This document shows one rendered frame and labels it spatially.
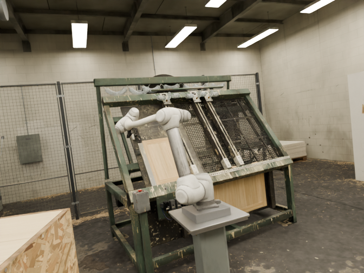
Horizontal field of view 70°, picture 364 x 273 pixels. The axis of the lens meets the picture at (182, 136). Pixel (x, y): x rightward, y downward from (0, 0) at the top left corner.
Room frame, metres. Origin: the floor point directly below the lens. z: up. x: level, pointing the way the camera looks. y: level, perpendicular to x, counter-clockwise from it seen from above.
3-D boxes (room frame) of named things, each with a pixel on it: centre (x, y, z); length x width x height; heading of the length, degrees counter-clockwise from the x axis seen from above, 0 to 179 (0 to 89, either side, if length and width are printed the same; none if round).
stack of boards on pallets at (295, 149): (7.49, -2.21, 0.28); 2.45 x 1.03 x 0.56; 111
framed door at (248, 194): (3.27, -0.64, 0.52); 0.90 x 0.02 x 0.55; 117
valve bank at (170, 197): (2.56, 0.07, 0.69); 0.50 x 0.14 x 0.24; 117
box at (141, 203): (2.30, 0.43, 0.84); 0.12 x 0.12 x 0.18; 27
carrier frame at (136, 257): (3.53, -0.12, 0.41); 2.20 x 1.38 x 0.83; 117
